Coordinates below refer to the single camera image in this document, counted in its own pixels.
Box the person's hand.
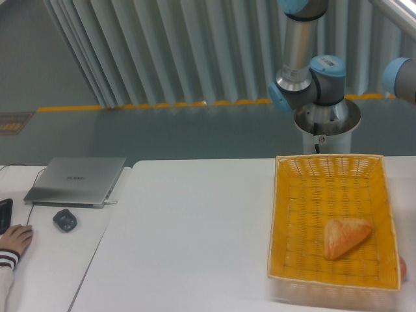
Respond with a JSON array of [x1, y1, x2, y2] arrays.
[[1, 224, 34, 256]]

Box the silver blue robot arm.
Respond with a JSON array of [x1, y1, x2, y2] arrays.
[[268, 1, 415, 111]]

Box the white striped sleeve forearm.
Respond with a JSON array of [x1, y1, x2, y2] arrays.
[[0, 248, 20, 312]]

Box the yellow wicker basket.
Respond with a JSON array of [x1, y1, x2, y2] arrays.
[[267, 154, 401, 291]]

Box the black keyboard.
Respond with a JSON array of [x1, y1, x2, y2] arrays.
[[0, 198, 13, 235]]

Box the black small controller device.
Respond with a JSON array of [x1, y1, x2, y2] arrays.
[[53, 209, 77, 233]]

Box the silver closed laptop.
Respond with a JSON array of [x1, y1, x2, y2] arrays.
[[23, 157, 126, 208]]

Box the pleated grey curtain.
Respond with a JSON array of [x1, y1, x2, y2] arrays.
[[45, 1, 403, 109]]

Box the triangular bread piece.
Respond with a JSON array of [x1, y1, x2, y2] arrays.
[[324, 218, 372, 260]]

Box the red pepper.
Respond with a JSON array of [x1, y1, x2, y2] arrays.
[[399, 256, 407, 280]]

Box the black mouse cable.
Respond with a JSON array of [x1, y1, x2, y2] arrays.
[[0, 163, 48, 228]]

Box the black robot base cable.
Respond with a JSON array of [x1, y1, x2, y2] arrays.
[[313, 122, 321, 155]]

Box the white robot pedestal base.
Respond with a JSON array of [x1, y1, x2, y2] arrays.
[[294, 99, 361, 154]]

